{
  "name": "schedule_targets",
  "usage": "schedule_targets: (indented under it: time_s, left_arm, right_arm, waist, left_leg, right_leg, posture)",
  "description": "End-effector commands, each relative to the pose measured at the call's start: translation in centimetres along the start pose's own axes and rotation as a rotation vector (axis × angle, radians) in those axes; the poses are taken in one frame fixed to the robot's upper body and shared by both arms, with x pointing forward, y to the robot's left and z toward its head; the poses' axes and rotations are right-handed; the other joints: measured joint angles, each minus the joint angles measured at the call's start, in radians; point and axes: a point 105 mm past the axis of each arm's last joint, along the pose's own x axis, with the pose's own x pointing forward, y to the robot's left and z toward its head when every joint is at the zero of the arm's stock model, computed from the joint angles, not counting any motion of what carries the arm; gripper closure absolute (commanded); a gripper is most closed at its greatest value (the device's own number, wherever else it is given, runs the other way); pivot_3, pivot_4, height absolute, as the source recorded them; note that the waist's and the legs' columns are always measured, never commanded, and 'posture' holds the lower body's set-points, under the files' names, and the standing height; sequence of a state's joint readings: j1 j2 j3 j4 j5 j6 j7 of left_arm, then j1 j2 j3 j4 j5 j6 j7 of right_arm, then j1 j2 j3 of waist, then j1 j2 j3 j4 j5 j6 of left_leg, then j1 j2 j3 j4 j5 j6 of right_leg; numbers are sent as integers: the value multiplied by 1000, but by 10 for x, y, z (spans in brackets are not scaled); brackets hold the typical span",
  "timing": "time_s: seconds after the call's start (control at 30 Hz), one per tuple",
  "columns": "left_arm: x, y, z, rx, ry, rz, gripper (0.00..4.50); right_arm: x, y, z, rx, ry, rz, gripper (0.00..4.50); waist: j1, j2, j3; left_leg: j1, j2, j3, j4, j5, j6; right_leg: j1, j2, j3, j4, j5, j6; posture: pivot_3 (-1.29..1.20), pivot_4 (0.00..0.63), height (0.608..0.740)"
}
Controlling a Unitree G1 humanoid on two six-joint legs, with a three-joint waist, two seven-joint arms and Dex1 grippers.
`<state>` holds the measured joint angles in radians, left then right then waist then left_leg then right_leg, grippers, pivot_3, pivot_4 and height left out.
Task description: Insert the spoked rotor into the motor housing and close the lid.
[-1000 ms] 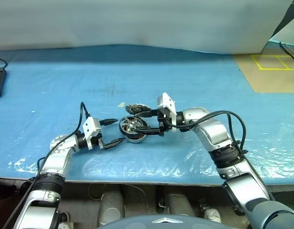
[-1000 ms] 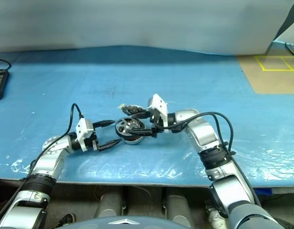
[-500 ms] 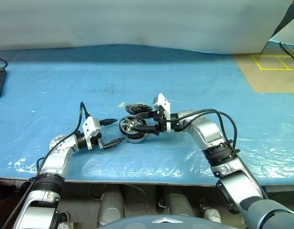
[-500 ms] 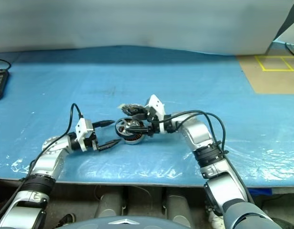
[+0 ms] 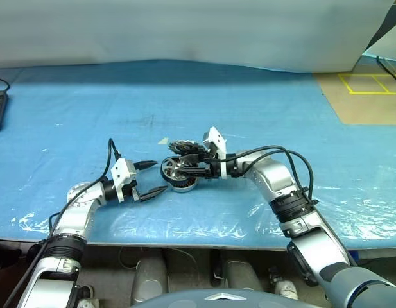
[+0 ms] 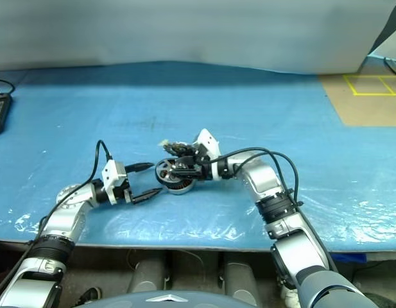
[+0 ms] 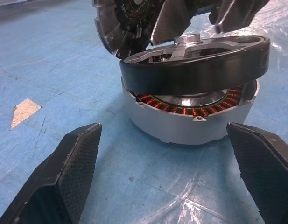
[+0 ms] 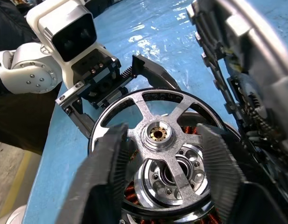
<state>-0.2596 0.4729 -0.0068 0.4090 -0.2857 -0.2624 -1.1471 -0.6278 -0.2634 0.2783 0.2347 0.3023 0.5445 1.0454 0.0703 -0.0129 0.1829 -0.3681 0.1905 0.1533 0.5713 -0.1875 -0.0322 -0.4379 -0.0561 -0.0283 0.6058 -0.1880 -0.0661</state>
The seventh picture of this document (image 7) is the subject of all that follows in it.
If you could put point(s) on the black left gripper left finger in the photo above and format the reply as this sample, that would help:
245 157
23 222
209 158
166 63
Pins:
64 182

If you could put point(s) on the grey motor cover circuit board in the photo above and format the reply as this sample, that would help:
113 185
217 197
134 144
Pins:
111 30

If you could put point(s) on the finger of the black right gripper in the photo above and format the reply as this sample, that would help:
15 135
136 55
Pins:
237 14
174 21

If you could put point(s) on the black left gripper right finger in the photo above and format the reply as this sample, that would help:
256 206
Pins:
262 168

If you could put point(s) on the grey motor housing copper stator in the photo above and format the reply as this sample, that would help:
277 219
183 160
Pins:
181 133

